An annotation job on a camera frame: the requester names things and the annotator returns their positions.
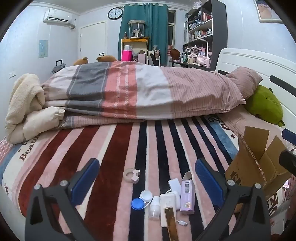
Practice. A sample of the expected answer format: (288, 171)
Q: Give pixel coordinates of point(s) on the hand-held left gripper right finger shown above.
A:
(208, 182)

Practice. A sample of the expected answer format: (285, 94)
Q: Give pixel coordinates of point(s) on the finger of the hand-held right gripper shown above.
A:
(289, 136)
(288, 161)

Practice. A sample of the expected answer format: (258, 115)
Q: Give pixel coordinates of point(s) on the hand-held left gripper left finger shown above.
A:
(85, 182)

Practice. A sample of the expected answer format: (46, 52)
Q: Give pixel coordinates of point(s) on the brown cardboard box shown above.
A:
(251, 166)

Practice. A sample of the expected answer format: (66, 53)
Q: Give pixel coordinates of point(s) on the tape roll with white dispenser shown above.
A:
(131, 175)

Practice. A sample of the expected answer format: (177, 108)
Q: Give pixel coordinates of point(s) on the purple cosmetic box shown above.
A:
(187, 195)

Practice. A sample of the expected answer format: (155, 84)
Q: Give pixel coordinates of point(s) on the white charger plug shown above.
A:
(174, 185)

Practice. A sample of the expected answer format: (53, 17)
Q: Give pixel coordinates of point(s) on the green plush toy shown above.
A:
(266, 105)

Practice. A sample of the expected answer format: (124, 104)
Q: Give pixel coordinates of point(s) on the striped plush blanket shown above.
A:
(115, 150)

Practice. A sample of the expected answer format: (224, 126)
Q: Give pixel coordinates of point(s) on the white power bank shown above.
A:
(167, 205)

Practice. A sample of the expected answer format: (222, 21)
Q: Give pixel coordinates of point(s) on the gold rectangular tube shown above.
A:
(170, 223)

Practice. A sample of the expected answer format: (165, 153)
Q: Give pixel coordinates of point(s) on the white and blue lens case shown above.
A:
(141, 199)

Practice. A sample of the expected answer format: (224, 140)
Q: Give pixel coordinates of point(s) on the small clear plastic bottle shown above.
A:
(154, 208)

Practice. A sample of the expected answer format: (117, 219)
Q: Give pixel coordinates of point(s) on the pink striped pillow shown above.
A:
(245, 80)

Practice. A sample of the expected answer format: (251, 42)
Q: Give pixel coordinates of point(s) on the white bed headboard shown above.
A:
(249, 59)

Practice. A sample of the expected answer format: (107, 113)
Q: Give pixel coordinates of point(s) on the cream fleece blanket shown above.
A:
(25, 104)

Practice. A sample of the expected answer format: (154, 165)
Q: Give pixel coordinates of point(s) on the pink grey patchwork duvet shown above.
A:
(138, 90)

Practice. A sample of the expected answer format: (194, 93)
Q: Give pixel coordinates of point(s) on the pale pink bag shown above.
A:
(203, 60)

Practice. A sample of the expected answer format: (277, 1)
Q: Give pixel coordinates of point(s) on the dark suitcase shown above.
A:
(57, 67)

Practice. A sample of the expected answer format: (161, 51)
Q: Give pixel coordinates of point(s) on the brown plush bear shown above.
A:
(81, 61)
(106, 58)

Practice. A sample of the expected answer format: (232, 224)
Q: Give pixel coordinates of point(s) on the tall grey bookshelf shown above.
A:
(218, 25)

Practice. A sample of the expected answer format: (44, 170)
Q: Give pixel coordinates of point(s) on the round brown plush toy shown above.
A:
(175, 53)

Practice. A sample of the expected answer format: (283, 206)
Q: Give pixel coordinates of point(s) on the bright pink bag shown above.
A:
(127, 55)

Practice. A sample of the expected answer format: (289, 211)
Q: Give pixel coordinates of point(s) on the black chair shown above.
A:
(153, 59)

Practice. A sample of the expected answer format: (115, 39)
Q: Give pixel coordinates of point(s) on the white door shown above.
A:
(93, 39)

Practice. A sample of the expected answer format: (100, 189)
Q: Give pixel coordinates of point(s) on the yellow shelf unit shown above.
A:
(134, 41)

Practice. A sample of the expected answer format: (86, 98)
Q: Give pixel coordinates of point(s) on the glass display case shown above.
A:
(137, 29)

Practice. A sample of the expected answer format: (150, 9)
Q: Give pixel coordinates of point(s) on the teal curtain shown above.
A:
(153, 27)

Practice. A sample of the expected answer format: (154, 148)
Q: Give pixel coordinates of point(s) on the white air conditioner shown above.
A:
(59, 16)

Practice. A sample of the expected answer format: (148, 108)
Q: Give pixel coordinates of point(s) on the framed wall picture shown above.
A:
(266, 10)

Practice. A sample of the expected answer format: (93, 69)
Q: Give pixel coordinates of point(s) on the blue wall poster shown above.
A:
(43, 48)

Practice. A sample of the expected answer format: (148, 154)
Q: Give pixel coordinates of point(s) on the round wall clock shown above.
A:
(115, 13)

